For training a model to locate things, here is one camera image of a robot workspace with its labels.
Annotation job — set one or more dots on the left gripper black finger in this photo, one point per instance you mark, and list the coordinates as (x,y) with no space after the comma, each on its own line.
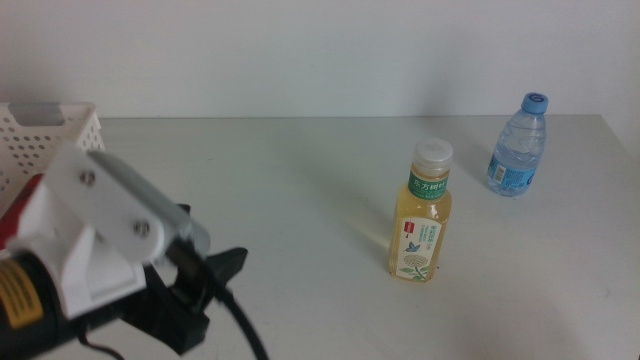
(184,208)
(230,262)

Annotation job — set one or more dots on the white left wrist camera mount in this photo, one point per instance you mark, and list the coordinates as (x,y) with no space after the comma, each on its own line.
(100,210)

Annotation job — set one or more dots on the clear water bottle blue cap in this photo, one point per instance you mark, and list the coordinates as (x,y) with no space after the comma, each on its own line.
(515,155)

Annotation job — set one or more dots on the yellow tea bottle white cap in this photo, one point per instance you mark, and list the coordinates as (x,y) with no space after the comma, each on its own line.
(420,225)

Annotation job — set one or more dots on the white perforated plastic basket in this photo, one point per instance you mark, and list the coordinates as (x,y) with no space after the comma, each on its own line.
(75,117)

